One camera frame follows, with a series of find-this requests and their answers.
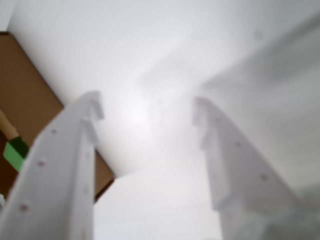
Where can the brown cardboard box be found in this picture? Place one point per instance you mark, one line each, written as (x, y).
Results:
(22, 87)

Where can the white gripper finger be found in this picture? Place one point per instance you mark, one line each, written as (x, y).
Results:
(237, 175)
(55, 175)

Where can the green cube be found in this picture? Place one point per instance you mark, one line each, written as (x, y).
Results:
(13, 155)

